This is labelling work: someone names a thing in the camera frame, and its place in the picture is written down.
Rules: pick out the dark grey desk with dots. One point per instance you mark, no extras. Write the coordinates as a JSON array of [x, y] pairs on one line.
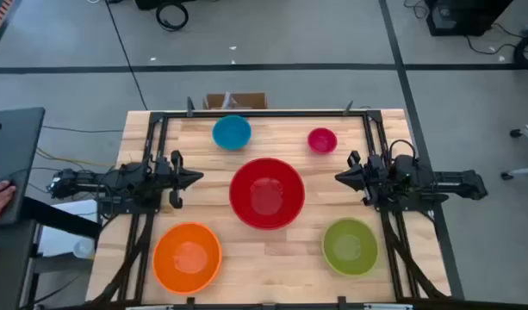
[[14, 150]]

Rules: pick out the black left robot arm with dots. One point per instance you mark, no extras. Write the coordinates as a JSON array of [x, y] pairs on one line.
[[117, 181]]

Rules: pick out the orange bowl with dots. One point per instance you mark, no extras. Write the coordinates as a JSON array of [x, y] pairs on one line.
[[187, 257]]

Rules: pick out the blue bowl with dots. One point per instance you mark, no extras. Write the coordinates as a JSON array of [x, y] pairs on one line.
[[231, 132]]

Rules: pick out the small pink bowl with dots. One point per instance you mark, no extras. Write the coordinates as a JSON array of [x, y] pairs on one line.
[[322, 140]]

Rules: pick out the black equipment box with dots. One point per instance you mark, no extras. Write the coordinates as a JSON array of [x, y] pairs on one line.
[[461, 19]]

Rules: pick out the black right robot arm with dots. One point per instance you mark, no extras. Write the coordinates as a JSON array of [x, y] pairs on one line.
[[444, 181]]

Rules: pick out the black desk frame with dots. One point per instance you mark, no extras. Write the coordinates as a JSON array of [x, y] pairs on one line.
[[61, 217]]

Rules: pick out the black metal table frame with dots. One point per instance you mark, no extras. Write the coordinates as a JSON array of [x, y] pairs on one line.
[[263, 113]]

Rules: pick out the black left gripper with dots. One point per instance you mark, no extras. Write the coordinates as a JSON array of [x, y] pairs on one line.
[[166, 174]]

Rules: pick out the black hoop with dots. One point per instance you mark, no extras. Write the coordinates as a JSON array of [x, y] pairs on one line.
[[521, 56]]

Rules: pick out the clear plastic cup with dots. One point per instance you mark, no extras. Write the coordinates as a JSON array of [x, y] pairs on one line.
[[83, 249]]

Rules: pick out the large red bowl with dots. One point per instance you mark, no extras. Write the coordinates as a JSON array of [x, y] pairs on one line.
[[267, 194]]

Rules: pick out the white board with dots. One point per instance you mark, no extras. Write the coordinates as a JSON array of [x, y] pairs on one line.
[[70, 237]]

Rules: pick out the green bowl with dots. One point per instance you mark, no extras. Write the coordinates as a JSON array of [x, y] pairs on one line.
[[350, 246]]

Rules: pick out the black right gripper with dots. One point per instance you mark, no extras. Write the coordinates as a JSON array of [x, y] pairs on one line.
[[371, 176]]

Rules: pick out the cardboard box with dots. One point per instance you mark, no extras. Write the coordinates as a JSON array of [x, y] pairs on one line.
[[246, 101]]

